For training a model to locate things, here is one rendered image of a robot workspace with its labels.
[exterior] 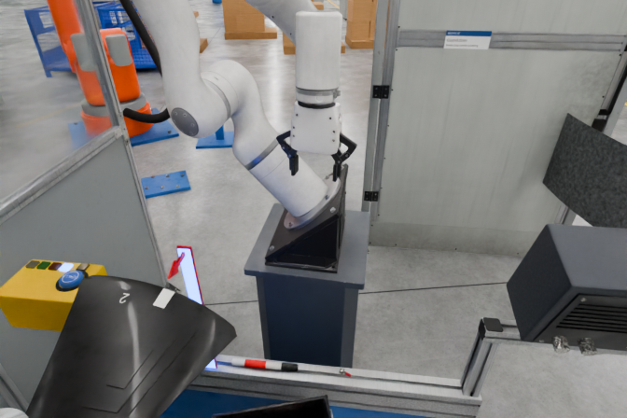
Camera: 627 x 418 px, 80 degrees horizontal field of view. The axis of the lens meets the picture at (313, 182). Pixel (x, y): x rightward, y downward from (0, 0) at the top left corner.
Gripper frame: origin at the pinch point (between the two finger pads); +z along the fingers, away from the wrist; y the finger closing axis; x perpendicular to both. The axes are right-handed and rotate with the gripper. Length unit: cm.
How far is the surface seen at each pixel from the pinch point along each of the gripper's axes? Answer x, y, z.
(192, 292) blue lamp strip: 26.9, 15.1, 13.9
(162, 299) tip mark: 37.7, 11.9, 4.8
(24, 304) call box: 35, 46, 18
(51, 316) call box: 34, 41, 21
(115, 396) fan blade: 51, 9, 5
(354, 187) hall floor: -201, 20, 107
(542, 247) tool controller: 15.5, -40.7, 0.0
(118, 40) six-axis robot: -234, 250, 8
